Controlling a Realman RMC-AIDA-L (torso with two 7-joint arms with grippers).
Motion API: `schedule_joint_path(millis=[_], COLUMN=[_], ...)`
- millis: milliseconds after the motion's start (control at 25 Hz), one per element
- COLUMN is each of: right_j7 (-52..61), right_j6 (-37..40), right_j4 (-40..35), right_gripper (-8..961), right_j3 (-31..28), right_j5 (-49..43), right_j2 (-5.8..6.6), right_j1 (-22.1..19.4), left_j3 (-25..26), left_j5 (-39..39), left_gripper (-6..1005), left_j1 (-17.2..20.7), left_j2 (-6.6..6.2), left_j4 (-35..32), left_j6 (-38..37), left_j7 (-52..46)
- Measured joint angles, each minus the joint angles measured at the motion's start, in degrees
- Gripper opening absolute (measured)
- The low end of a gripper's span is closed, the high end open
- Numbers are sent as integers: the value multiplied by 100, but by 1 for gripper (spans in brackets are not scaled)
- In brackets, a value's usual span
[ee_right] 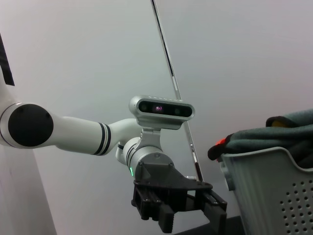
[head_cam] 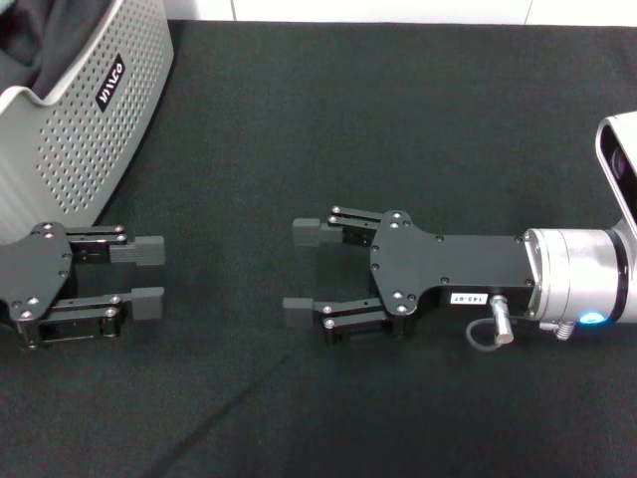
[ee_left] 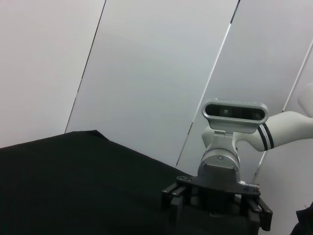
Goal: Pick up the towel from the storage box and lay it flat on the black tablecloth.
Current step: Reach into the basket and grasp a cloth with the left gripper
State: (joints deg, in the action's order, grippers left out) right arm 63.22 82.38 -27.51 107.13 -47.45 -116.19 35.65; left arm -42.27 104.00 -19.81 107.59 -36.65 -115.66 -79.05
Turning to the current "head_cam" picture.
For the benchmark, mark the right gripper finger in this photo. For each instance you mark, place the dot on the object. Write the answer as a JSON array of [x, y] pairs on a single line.
[[306, 231], [298, 311]]

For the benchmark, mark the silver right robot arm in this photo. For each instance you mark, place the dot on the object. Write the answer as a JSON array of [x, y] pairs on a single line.
[[577, 269]]

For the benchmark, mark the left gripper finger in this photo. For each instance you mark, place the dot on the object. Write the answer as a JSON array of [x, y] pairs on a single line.
[[147, 304], [144, 251]]

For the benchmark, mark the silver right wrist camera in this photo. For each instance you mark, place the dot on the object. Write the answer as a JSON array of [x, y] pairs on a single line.
[[619, 159]]

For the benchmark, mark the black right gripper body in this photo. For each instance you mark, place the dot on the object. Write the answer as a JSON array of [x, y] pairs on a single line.
[[448, 264]]

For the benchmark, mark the dark cloth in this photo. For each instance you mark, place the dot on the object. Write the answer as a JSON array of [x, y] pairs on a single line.
[[55, 45]]

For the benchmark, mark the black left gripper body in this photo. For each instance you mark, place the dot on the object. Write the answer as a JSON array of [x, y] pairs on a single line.
[[35, 269]]

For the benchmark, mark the grey perforated storage box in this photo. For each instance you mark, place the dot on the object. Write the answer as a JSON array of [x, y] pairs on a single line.
[[60, 164]]

